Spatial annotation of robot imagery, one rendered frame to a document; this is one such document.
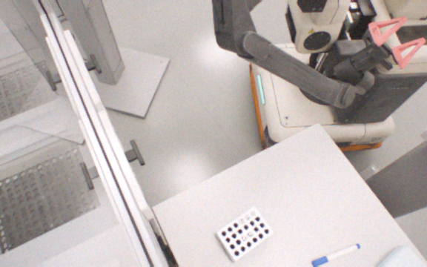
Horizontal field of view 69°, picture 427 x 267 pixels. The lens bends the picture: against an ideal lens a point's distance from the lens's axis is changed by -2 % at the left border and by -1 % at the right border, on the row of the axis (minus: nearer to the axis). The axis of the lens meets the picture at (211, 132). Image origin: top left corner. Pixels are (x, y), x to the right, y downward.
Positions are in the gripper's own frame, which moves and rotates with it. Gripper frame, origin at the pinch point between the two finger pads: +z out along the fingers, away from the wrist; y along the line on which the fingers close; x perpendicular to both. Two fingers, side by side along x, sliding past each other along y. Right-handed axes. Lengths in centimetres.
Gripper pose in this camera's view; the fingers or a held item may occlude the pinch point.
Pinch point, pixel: (411, 31)
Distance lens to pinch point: 92.1
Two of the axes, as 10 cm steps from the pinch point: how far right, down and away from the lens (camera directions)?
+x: 0.3, -8.3, 5.6
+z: 6.2, -4.2, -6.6
